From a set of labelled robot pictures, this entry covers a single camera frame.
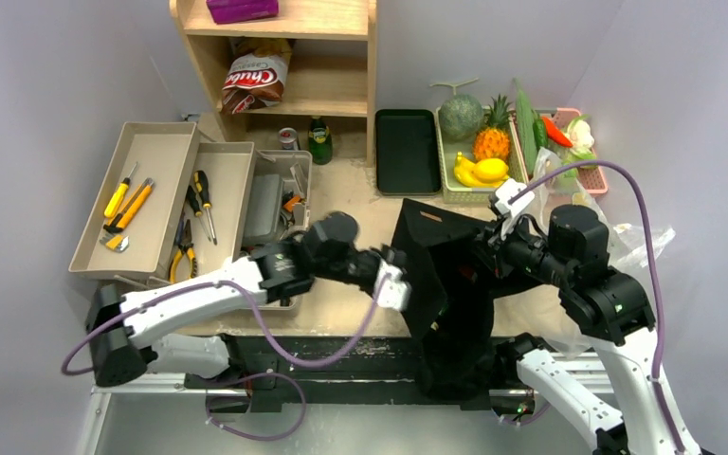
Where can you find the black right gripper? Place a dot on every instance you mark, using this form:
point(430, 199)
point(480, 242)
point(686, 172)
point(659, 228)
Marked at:
point(486, 252)

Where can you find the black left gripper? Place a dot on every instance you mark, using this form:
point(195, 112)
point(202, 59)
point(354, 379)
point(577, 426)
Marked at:
point(389, 255)

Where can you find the black fabric tote bag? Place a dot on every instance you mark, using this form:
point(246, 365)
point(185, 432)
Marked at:
point(450, 312)

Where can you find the clear plastic grocery bag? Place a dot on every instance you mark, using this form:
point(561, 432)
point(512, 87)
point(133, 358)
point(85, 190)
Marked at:
point(609, 296)

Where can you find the green perrier glass bottle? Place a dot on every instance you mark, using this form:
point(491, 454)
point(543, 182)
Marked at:
point(320, 141)

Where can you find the red silver soda can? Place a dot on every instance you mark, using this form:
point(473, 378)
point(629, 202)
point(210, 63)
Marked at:
point(289, 139)

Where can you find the orange toy carrot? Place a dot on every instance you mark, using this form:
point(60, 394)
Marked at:
point(555, 134)

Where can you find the small green toy chili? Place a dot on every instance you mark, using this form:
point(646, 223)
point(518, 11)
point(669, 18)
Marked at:
point(540, 133)

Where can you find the white toy cauliflower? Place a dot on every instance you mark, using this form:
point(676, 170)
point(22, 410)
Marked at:
point(579, 133)

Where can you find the green netted toy melon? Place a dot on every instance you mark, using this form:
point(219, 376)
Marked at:
point(461, 116)

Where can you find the beige plastic toolbox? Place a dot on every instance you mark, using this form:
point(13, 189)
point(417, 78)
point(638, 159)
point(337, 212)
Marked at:
point(168, 154)

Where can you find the red chips snack bag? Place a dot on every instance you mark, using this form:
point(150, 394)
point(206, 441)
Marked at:
point(257, 76)

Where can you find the yellow toy bell pepper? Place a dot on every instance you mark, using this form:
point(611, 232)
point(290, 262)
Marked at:
point(491, 171)

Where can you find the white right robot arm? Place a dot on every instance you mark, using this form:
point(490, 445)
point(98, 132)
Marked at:
point(646, 419)

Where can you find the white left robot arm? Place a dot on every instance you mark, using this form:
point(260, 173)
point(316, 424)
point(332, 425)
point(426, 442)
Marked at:
point(130, 334)

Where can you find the orange hex key set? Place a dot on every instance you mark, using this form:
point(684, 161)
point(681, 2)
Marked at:
point(290, 204)

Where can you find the grey plastic tool case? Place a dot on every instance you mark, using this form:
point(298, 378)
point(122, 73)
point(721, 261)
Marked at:
point(263, 210)

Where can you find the green plastic basket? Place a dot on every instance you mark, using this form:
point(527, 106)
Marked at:
point(453, 192)

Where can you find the yellow toy banana lower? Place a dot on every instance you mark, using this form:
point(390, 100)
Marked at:
point(463, 172)

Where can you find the black plastic tray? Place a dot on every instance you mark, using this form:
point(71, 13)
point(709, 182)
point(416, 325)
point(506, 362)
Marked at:
point(406, 153)

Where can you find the orange toy pineapple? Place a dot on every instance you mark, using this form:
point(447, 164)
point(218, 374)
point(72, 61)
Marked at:
point(493, 140)

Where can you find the yellow black pliers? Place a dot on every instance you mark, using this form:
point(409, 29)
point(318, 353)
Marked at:
point(184, 252)

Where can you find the wooden shelf unit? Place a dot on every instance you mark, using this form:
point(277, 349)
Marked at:
point(332, 71)

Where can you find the black yellow large screwdriver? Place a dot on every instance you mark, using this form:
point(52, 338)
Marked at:
point(201, 182)

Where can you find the black yellow small screwdriver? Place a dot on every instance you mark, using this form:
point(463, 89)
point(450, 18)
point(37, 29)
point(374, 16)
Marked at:
point(196, 208)

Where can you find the yellow utility knife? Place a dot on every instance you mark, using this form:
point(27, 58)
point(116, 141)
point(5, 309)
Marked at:
point(130, 209)

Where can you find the small hex key set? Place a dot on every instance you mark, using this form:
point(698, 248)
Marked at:
point(115, 242)

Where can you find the purple box on shelf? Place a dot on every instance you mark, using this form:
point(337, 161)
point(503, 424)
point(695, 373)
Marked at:
point(237, 11)

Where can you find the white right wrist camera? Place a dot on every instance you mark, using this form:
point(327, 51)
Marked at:
point(508, 202)

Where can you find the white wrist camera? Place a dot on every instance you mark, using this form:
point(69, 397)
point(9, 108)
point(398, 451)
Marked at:
point(508, 202)
point(390, 289)

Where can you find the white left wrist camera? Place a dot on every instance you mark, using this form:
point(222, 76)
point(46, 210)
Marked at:
point(390, 289)

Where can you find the yellow handle screwdriver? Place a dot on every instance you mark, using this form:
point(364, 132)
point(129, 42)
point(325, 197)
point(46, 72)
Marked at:
point(116, 199)

